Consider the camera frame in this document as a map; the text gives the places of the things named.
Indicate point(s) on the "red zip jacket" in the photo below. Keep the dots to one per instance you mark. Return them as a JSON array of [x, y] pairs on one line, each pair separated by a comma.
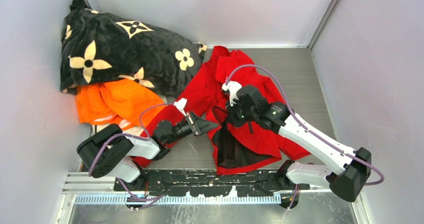
[[243, 149]]

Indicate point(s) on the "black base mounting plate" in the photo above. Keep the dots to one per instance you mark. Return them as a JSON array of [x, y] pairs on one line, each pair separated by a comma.
[[206, 183]]

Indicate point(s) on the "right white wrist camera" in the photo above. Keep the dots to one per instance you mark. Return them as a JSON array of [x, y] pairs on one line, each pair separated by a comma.
[[231, 88]]

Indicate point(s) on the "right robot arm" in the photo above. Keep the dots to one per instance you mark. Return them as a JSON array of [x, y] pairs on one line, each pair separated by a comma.
[[344, 171]]

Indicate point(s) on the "black floral plush blanket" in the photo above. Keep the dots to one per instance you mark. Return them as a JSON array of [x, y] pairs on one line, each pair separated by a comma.
[[101, 47]]

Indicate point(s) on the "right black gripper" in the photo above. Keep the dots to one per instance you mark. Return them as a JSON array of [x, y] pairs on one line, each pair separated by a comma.
[[231, 116]]

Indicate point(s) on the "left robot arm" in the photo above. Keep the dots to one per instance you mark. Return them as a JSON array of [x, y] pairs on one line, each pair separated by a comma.
[[108, 153]]

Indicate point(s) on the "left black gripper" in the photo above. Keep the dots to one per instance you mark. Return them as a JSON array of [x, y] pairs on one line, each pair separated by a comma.
[[200, 126]]

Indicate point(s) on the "orange garment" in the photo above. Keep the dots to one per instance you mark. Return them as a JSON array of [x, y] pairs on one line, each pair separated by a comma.
[[117, 102]]

